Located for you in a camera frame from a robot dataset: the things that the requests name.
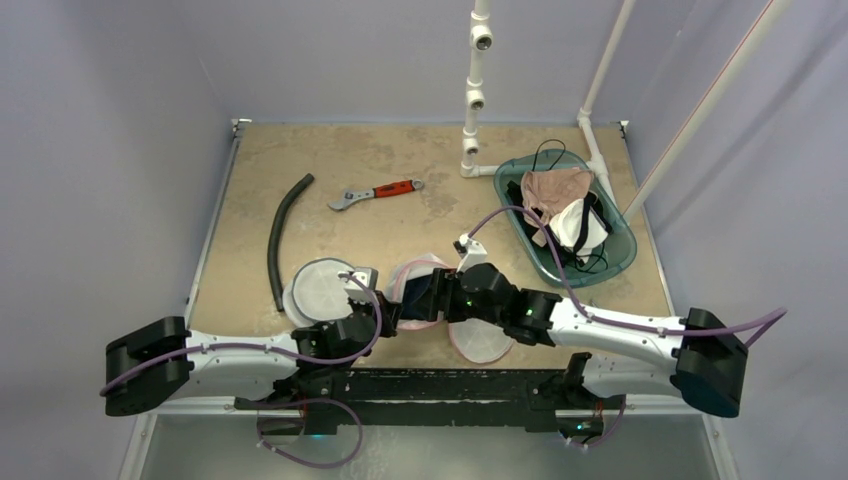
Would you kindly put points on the pink bra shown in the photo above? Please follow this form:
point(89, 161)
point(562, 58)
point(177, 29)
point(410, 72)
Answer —
point(548, 193)

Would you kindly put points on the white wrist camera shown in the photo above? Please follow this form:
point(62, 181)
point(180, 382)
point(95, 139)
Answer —
point(359, 284)
point(471, 252)

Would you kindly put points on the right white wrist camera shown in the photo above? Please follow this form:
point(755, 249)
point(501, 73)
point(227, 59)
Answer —
point(471, 252)

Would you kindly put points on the navy blue bra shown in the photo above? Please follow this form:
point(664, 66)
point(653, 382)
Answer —
point(415, 300)

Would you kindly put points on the pink-trimmed white mesh laundry bag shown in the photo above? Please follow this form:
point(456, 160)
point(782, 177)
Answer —
point(475, 340)

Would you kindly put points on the red handled tool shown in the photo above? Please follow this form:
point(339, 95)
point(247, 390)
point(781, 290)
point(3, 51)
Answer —
point(350, 197)

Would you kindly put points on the teal transparent plastic bin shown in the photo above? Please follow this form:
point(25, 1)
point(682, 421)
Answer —
point(620, 247)

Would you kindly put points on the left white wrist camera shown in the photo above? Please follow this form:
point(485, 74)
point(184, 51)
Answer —
point(359, 284)

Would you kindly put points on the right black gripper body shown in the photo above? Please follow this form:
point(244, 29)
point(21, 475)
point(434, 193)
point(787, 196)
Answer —
point(436, 295)

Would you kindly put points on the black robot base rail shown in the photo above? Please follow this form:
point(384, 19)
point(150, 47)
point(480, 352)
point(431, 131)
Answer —
point(536, 400)

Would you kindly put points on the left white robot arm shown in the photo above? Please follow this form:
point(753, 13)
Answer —
point(166, 360)

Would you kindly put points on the blue-trimmed white mesh laundry bag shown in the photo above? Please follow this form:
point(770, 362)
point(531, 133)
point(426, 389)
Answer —
point(316, 293)

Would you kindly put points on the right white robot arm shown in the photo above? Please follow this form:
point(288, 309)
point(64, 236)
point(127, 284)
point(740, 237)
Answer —
point(696, 358)

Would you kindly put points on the white PVC pipe frame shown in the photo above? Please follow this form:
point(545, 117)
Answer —
point(561, 82)

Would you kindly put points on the white bra with black straps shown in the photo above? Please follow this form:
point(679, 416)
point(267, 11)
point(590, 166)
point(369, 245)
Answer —
point(580, 232)

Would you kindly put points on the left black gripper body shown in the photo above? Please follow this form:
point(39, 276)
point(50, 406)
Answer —
point(387, 327)

